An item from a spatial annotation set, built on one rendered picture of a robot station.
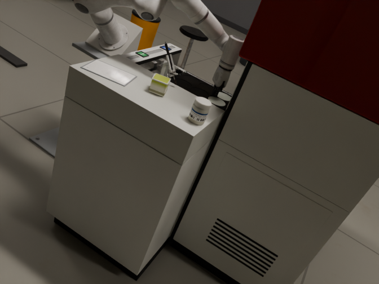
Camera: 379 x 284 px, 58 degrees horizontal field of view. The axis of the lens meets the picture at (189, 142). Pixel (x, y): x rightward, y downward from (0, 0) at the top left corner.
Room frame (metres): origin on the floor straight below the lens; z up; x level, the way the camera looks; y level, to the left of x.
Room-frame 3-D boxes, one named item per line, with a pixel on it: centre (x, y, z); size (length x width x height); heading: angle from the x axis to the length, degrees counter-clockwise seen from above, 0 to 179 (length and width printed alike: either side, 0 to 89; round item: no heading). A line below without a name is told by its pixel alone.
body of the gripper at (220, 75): (1.76, -0.03, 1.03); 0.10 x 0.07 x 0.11; 26
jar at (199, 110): (1.27, 0.01, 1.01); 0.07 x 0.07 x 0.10
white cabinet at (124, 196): (1.69, 0.17, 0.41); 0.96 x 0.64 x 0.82; 165
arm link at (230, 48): (1.77, -0.03, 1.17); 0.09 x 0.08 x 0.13; 30
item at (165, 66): (1.53, 0.22, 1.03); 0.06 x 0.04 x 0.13; 75
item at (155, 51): (1.90, 0.38, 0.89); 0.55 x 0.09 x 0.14; 165
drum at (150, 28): (4.23, 1.06, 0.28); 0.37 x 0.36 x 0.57; 161
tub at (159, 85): (1.39, 0.22, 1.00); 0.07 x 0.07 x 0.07; 3
